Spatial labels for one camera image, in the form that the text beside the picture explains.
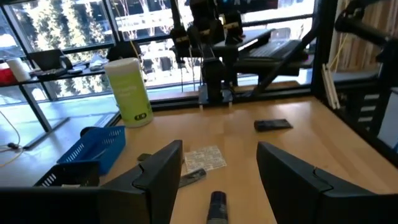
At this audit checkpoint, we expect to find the dark blue toiletry tube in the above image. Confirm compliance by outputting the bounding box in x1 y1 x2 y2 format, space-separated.
254 118 294 133
206 190 228 224

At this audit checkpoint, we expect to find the dark laptop by window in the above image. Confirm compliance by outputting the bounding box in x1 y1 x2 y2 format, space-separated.
29 49 68 72

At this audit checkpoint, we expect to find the white paper roll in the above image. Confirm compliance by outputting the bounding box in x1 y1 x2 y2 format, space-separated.
7 58 32 82

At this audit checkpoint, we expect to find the grey bench leg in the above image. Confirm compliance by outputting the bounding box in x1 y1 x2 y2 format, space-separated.
18 83 71 150

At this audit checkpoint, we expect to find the yellow power cable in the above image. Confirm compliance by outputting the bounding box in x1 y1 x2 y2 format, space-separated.
0 110 22 167

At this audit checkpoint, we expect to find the black laptop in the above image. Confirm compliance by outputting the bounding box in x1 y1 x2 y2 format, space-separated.
245 39 304 62

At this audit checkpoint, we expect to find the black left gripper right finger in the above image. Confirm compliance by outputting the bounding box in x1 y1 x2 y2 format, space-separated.
256 141 376 224

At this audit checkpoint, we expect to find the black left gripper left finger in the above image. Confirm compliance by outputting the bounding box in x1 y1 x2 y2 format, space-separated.
101 139 183 224

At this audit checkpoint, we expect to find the blue plastic bin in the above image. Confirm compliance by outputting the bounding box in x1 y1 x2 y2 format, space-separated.
57 126 127 175

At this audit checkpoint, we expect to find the green white wipes canister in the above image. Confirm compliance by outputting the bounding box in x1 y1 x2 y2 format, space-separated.
104 57 154 128

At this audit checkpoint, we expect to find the black plastic bin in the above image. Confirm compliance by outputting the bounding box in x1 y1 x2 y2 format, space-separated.
34 161 100 187

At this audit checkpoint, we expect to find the black tape roll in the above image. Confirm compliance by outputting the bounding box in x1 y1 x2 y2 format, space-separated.
60 55 74 70

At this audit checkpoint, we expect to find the black laptop stand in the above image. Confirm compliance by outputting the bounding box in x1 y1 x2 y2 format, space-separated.
214 27 315 97

